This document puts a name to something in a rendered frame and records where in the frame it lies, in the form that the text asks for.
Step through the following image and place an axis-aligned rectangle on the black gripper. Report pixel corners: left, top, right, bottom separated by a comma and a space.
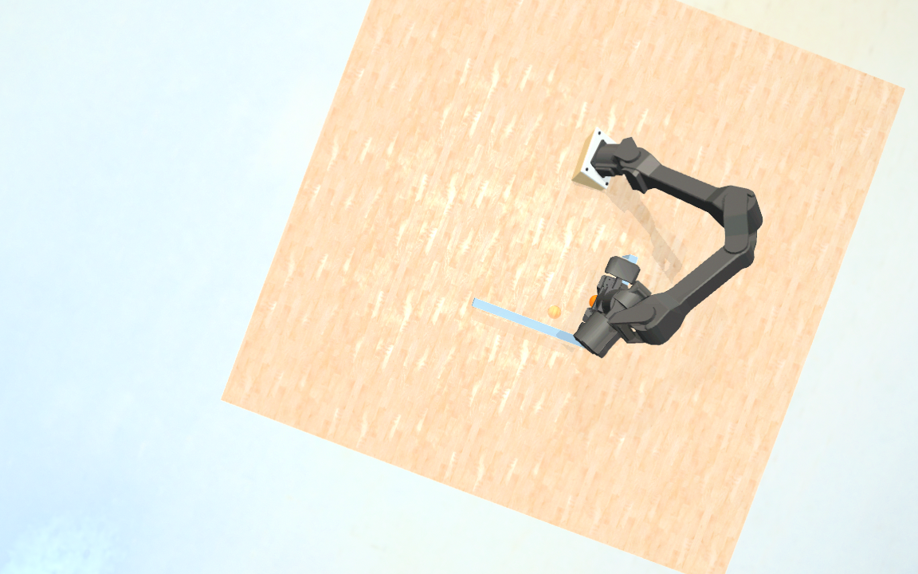
577, 256, 641, 331

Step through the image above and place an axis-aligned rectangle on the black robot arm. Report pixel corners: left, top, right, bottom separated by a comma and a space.
573, 137, 763, 359

